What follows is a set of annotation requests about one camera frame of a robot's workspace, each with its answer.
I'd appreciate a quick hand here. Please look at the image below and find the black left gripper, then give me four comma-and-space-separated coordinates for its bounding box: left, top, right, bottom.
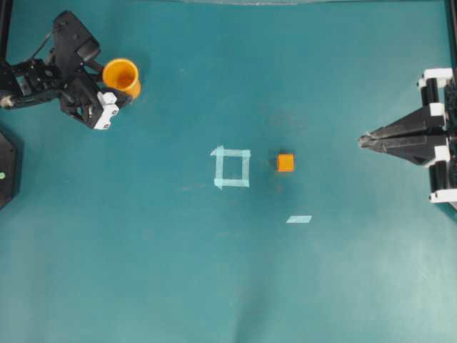
59, 59, 133, 131

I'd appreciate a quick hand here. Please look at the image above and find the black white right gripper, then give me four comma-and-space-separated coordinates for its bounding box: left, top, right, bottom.
358, 69, 456, 204

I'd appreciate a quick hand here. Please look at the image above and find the orange plastic cup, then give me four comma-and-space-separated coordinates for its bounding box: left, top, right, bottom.
102, 59, 141, 99

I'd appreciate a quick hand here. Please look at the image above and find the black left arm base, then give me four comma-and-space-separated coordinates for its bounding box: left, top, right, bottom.
1, 124, 24, 210

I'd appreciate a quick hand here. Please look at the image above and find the light tape square outline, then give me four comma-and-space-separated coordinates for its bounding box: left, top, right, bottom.
210, 146, 251, 190

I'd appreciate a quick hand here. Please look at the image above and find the orange cube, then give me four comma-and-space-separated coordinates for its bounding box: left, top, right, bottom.
276, 153, 295, 172

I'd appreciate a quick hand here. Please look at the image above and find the light tape strip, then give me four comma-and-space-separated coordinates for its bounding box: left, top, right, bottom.
286, 215, 312, 224

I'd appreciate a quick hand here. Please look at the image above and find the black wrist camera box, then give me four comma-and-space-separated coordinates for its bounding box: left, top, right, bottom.
53, 11, 101, 62

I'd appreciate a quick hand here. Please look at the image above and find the black vertical frame post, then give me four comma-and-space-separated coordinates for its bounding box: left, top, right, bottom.
0, 0, 14, 65

